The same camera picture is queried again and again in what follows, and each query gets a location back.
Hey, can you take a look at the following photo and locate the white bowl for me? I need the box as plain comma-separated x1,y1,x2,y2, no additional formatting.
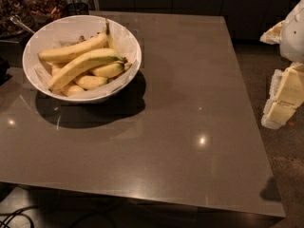
22,15,142,104

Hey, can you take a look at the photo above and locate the black floor cable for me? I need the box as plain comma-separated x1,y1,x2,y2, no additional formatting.
0,205,36,228

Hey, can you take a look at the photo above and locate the small middle yellow banana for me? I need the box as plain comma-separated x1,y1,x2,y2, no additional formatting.
74,75,108,90

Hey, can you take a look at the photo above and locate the metal spoon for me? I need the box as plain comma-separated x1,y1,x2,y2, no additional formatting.
10,15,35,34

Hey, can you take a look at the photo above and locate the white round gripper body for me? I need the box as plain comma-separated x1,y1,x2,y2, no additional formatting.
280,0,304,63

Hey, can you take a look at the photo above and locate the small right yellow banana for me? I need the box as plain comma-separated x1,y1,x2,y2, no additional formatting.
90,63,132,78

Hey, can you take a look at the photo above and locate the long back yellow banana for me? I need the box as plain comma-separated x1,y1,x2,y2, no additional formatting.
38,23,109,63

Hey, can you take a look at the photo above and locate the large front yellow banana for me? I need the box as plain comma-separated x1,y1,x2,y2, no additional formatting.
48,48,124,91

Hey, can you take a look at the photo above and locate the small bottom yellow banana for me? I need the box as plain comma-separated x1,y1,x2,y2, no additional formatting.
61,84,85,97

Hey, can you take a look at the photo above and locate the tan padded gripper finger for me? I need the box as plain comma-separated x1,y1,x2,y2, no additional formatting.
261,62,304,129
260,21,283,45

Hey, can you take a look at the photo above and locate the small yellow banana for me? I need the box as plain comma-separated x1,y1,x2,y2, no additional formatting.
90,63,132,78
74,75,108,90
61,84,85,97

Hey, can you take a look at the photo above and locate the glass bowl of snacks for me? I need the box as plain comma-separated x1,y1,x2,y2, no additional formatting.
0,0,67,38

